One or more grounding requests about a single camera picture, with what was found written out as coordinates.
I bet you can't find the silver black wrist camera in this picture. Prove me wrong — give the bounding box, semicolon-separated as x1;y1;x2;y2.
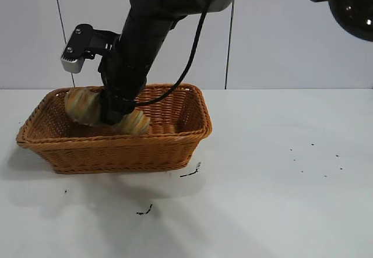
60;23;122;74

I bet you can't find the long striped bread roll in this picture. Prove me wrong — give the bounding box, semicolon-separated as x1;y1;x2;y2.
64;86;152;136

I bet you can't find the brown woven wicker basket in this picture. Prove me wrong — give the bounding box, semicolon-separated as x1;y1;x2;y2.
16;83;213;175

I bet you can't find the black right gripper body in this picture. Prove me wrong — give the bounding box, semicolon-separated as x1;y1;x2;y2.
97;47;154;103

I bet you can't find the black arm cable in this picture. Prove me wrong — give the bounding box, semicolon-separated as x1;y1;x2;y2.
128;0;223;107

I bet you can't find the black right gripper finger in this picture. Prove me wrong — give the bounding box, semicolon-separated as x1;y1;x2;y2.
100;93;135;126

